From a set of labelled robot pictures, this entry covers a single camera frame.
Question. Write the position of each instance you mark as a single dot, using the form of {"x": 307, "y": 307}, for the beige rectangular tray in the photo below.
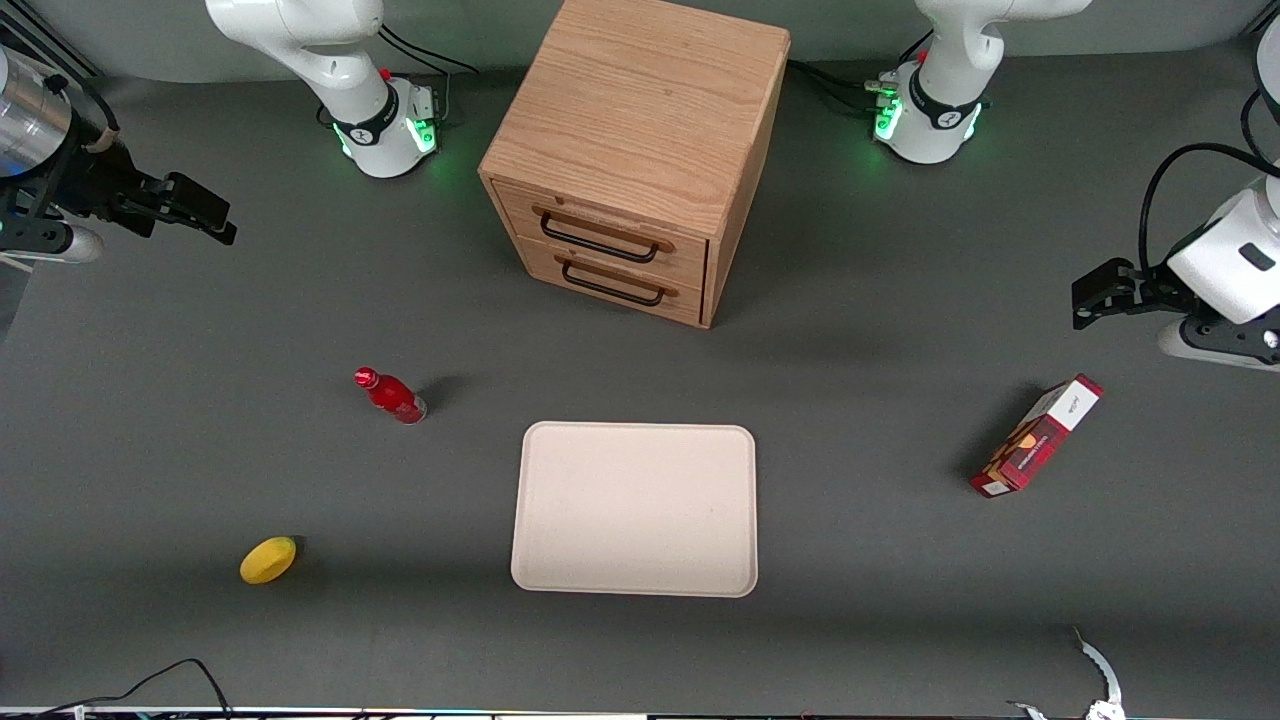
{"x": 635, "y": 510}

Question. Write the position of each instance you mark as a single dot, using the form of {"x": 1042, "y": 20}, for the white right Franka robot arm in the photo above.
{"x": 372, "y": 128}

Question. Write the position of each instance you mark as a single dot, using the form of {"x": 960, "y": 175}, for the red coke bottle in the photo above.
{"x": 393, "y": 397}

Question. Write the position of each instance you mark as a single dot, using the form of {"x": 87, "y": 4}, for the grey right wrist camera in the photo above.
{"x": 75, "y": 243}

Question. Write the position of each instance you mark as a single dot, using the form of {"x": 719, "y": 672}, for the yellow lemon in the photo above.
{"x": 267, "y": 560}

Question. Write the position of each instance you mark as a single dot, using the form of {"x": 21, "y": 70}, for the wooden two-drawer cabinet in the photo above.
{"x": 640, "y": 110}

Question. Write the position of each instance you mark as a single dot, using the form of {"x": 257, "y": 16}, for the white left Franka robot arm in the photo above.
{"x": 935, "y": 120}

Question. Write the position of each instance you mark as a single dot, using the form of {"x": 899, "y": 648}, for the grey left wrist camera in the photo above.
{"x": 1215, "y": 342}

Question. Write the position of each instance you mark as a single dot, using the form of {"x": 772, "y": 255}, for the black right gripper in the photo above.
{"x": 97, "y": 183}

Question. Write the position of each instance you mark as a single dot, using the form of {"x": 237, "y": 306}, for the red and white snack box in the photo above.
{"x": 1038, "y": 437}

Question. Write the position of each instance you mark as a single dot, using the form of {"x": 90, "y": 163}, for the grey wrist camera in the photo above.
{"x": 75, "y": 243}
{"x": 1215, "y": 342}

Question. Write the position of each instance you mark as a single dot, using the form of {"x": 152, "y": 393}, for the white curved plastic strip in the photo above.
{"x": 1102, "y": 670}

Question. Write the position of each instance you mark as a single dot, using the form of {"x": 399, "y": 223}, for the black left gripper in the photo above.
{"x": 1149, "y": 283}

